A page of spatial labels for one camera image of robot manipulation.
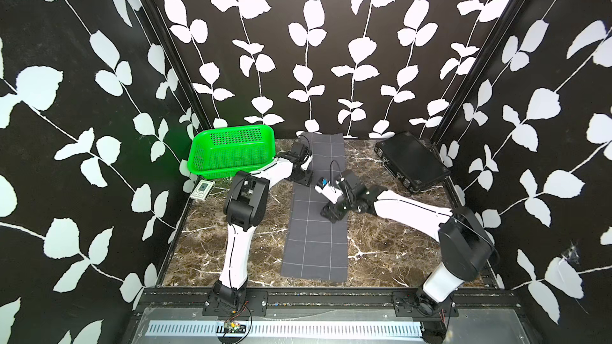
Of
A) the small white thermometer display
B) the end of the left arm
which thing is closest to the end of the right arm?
the end of the left arm

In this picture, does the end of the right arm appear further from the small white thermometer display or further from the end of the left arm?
the small white thermometer display

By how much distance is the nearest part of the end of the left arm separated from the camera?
80 cm
